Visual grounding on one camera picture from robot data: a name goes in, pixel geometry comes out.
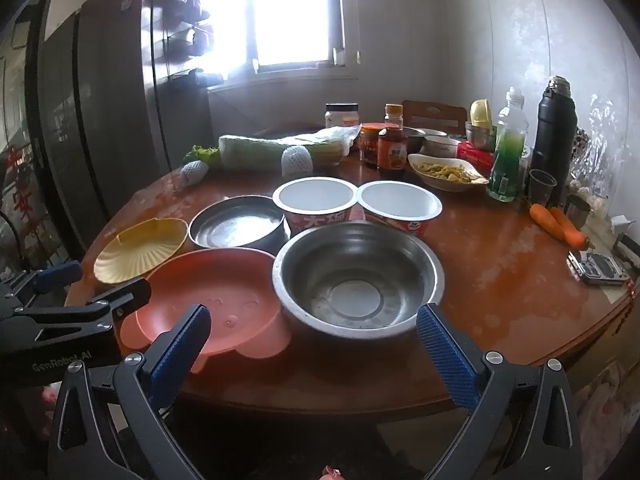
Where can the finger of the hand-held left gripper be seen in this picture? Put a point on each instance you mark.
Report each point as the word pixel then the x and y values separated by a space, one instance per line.
pixel 60 275
pixel 100 310

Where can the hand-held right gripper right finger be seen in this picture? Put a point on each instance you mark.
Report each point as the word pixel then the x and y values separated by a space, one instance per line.
pixel 447 360

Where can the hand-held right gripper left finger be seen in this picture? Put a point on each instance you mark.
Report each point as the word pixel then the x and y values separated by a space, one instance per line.
pixel 177 350

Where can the yellow shell-shaped plate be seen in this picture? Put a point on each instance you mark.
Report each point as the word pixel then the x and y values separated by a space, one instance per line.
pixel 140 250

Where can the large steel bowl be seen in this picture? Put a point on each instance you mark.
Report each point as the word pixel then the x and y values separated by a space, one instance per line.
pixel 350 270

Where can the round steel plate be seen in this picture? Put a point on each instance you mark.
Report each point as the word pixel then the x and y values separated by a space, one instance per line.
pixel 235 225

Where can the red noodle bowl food picture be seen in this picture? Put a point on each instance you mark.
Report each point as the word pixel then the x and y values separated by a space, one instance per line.
pixel 400 202

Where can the red noodle bowl large lettering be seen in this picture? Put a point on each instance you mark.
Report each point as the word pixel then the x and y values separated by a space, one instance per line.
pixel 315 195

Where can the glass door red stickers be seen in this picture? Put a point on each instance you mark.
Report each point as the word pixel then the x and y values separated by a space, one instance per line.
pixel 20 160

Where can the fruit in white foam net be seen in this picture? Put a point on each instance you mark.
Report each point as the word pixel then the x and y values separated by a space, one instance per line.
pixel 194 171
pixel 297 160

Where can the orange carrot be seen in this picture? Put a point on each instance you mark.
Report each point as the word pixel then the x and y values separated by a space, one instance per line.
pixel 547 220
pixel 565 219

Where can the grey refrigerator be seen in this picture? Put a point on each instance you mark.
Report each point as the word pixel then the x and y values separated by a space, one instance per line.
pixel 110 110

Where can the digital kitchen scale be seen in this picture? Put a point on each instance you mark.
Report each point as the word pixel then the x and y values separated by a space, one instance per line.
pixel 597 267

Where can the green leaf lettuce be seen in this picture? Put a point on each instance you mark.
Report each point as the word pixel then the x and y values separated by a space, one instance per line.
pixel 200 154

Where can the white dish with food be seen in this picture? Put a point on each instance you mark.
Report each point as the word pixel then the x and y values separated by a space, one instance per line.
pixel 445 170

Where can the small steel cup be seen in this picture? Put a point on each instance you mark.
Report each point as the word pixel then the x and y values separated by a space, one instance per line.
pixel 577 212

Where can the clear plastic cup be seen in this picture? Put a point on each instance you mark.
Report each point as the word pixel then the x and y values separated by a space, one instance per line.
pixel 542 187

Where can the green liquid plastic bottle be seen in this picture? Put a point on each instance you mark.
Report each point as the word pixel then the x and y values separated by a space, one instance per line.
pixel 507 170

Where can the red tissue box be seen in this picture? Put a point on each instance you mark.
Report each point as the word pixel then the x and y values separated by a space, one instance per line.
pixel 472 155

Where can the sauce bottle orange cap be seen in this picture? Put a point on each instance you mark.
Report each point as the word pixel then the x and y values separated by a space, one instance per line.
pixel 392 155

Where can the wrapped napa cabbage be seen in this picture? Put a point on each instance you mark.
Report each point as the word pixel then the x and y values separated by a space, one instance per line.
pixel 260 150

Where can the white charger plug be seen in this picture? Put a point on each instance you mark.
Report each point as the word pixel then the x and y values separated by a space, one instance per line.
pixel 620 223

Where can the small steel bowl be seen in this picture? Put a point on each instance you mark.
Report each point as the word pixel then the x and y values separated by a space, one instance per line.
pixel 480 137

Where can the red sauce jar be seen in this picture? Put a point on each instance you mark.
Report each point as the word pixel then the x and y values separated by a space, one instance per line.
pixel 371 147

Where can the yellow plastic container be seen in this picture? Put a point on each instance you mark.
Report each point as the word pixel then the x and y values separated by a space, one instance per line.
pixel 481 112

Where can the clear crinkled plastic bag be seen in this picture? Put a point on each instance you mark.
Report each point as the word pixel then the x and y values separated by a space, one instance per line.
pixel 600 160

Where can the black thermos flask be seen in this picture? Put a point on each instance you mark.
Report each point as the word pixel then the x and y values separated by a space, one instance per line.
pixel 552 130

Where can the black hanging rack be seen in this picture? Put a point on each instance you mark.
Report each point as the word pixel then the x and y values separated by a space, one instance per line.
pixel 180 35

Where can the bright window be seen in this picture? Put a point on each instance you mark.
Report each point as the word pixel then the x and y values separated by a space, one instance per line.
pixel 290 10

